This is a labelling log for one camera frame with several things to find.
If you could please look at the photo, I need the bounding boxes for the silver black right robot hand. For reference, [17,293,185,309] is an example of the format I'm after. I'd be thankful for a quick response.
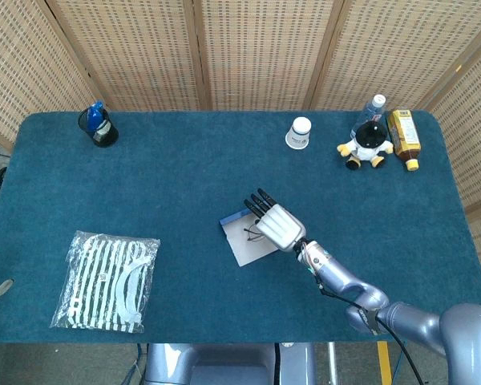
[243,188,308,253]

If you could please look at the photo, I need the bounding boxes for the dark-framed eyeglasses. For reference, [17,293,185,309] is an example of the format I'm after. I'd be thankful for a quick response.
[242,221,268,243]

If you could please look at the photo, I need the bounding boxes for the blue glasses case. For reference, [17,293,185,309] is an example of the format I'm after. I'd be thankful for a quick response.
[219,208,280,268]

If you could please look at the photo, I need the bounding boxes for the striped item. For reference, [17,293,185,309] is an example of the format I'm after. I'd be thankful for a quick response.
[50,229,161,334]

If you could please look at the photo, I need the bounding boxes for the white paper cup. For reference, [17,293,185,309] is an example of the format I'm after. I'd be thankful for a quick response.
[285,116,313,150]

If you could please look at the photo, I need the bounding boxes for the blue carpet table cover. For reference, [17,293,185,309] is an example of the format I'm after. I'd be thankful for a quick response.
[0,111,481,345]

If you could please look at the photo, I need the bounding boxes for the black white penguin plush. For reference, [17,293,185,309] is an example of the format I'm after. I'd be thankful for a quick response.
[336,121,394,170]

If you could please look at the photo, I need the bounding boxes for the metal table leg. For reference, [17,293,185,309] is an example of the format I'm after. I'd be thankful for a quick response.
[327,342,340,385]

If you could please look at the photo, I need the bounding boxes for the silver robot torso base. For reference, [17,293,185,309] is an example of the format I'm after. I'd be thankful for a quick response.
[143,342,317,385]

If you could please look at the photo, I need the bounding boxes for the clear plastic water bottle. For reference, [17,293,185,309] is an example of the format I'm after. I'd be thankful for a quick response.
[350,94,387,137]

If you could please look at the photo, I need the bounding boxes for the yellow label tea bottle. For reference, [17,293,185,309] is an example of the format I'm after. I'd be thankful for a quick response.
[386,108,422,172]

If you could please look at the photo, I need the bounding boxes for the yellow floor tape strip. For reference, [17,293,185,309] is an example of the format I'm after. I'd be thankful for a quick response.
[377,340,393,385]

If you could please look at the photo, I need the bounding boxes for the bamboo folding screen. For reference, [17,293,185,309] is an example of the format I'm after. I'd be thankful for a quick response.
[0,0,481,294]

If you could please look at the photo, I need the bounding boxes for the black mesh pen holder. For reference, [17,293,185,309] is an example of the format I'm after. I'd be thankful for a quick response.
[77,107,119,148]

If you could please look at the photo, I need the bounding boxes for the blue cable under table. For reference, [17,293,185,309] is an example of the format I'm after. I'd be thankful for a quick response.
[122,343,149,385]

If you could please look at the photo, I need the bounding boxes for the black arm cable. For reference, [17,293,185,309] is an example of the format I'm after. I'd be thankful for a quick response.
[304,256,426,385]

